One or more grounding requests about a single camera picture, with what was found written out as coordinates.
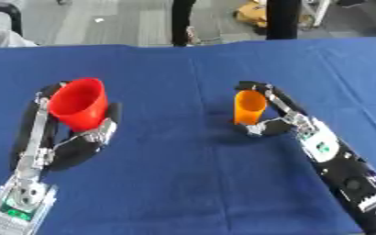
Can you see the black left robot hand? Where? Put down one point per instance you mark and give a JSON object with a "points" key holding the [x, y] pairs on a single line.
{"points": [[76, 150]]}

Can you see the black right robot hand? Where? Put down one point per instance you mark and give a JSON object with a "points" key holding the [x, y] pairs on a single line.
{"points": [[274, 126]]}

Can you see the orange plastic cup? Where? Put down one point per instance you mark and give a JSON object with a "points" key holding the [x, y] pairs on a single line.
{"points": [[249, 107]]}

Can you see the red plastic cup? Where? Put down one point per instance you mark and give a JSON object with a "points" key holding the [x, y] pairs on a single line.
{"points": [[79, 104]]}

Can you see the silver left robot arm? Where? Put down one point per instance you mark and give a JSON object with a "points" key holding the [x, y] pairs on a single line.
{"points": [[19, 204]]}

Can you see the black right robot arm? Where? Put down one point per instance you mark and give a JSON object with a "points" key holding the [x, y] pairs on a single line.
{"points": [[343, 171]]}

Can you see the yellow bag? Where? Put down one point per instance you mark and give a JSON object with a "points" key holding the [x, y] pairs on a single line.
{"points": [[251, 13]]}

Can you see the person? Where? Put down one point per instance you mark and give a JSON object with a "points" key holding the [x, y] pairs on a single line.
{"points": [[181, 21]]}

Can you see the black chair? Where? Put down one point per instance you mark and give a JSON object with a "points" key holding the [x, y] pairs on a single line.
{"points": [[6, 13]]}

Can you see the white metal frame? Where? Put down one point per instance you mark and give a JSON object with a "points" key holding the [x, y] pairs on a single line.
{"points": [[318, 10]]}

